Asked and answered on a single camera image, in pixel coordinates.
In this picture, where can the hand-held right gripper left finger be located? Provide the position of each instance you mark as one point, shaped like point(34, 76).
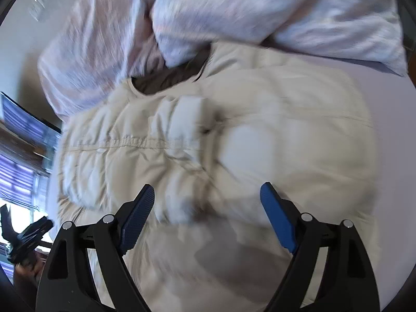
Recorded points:
point(138, 214)

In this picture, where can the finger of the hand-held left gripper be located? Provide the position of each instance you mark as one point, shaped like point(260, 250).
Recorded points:
point(37, 229)

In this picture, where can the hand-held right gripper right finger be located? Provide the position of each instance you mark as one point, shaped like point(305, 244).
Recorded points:
point(276, 216)

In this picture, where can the cream puffer jacket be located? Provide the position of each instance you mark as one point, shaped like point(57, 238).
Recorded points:
point(260, 130)

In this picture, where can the window with blinds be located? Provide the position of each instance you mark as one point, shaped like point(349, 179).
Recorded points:
point(16, 175)

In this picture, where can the dark monitor screen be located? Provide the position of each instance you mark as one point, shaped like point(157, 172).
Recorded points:
point(22, 113)

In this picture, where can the white wall switch panel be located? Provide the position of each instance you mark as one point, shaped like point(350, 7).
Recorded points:
point(42, 3)

